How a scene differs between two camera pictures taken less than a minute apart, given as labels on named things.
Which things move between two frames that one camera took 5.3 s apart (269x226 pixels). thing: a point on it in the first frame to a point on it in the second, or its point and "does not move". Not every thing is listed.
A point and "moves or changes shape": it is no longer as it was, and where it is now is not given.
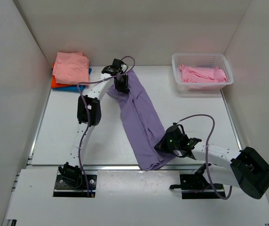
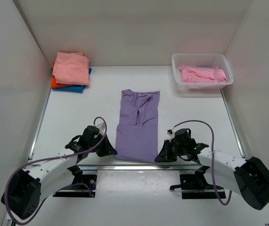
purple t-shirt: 145,121 moves or changes shape
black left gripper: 124,88 to 108,149
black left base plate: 62,189 does not move
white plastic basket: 201,72 does not move
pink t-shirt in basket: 196,75 does not move
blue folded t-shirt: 72,88 does not move
